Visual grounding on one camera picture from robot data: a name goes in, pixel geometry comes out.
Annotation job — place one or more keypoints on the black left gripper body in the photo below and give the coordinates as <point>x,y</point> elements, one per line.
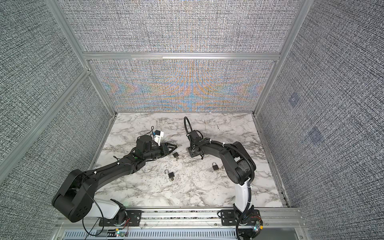
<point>162,150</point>

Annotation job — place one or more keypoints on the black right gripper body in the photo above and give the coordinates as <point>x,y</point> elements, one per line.
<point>191,151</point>

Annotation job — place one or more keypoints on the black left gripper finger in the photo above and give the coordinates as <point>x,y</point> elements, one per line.
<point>173,146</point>
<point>171,150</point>

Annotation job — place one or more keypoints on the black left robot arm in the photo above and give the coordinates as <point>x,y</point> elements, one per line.
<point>75,198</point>

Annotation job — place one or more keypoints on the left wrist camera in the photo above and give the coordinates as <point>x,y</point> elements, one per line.
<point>158,136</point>

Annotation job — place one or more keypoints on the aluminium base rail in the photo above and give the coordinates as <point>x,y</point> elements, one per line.
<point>209,217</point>

